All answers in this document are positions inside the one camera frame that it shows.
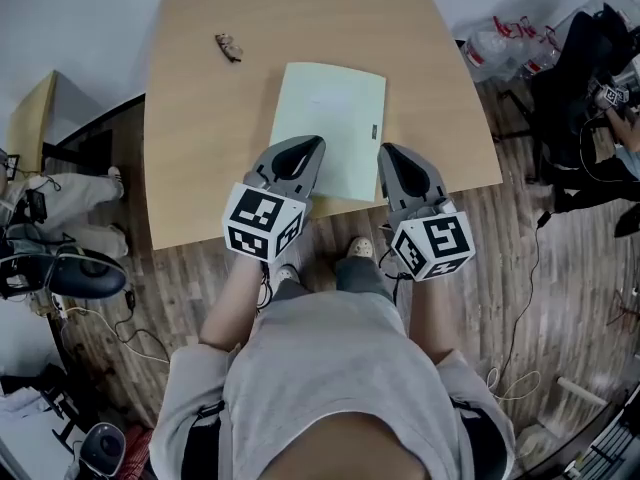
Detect black office chair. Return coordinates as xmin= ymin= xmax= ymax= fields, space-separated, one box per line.
xmin=529 ymin=10 xmax=640 ymax=210

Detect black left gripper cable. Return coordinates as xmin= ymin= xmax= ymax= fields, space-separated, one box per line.
xmin=256 ymin=261 xmax=275 ymax=310

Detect person's right black harness strap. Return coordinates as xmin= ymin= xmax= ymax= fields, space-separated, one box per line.
xmin=448 ymin=396 xmax=507 ymax=480

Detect person's right white shoe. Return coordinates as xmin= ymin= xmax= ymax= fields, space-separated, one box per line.
xmin=346 ymin=236 xmax=374 ymax=260

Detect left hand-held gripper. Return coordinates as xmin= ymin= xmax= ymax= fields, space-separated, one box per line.
xmin=222 ymin=134 xmax=328 ymax=262

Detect person's left black harness strap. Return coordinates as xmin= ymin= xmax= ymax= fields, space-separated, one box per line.
xmin=186 ymin=399 xmax=227 ymax=480

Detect dark-framed eyeglasses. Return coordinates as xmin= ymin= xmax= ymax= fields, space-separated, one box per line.
xmin=214 ymin=32 xmax=245 ymax=64

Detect grey round camera device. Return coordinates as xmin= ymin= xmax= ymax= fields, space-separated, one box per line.
xmin=78 ymin=421 xmax=127 ymax=475

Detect person's left white shoe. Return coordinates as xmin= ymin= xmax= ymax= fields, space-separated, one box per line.
xmin=276 ymin=263 xmax=302 ymax=287

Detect person's white shoe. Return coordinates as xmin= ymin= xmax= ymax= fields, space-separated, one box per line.
xmin=346 ymin=236 xmax=374 ymax=260
xmin=276 ymin=263 xmax=302 ymax=287

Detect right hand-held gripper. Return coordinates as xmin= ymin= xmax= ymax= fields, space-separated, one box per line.
xmin=376 ymin=141 xmax=475 ymax=283

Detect person's right forearm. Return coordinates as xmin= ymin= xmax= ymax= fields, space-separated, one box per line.
xmin=406 ymin=272 xmax=464 ymax=365

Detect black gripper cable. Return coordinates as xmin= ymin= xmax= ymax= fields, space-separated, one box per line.
xmin=376 ymin=246 xmax=402 ymax=310
xmin=256 ymin=261 xmax=275 ymax=310

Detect white floor cable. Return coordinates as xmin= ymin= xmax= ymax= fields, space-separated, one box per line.
xmin=486 ymin=366 xmax=542 ymax=403

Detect person's black harness strap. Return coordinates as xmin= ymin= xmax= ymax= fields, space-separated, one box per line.
xmin=448 ymin=396 xmax=507 ymax=480
xmin=186 ymin=399 xmax=227 ymax=480

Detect person's grey t-shirt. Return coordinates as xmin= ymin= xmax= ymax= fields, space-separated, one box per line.
xmin=149 ymin=290 xmax=517 ymax=480

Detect black power adapter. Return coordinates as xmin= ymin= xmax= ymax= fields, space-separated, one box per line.
xmin=25 ymin=189 xmax=49 ymax=225

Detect small wooden side desk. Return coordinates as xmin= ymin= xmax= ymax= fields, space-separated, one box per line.
xmin=5 ymin=70 xmax=59 ymax=172

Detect light green box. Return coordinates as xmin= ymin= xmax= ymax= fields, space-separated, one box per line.
xmin=269 ymin=61 xmax=388 ymax=204

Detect pile of clear plastic bottles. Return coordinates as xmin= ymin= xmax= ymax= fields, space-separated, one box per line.
xmin=462 ymin=13 xmax=564 ymax=83

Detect person's blue jeans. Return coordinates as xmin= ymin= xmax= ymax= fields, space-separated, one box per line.
xmin=269 ymin=256 xmax=397 ymax=305

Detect person's left forearm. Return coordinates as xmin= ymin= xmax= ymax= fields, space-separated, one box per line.
xmin=198 ymin=255 xmax=267 ymax=355

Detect cardboard tube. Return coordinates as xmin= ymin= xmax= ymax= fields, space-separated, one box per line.
xmin=556 ymin=376 xmax=607 ymax=406

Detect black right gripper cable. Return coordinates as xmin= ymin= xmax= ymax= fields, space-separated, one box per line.
xmin=376 ymin=246 xmax=402 ymax=310

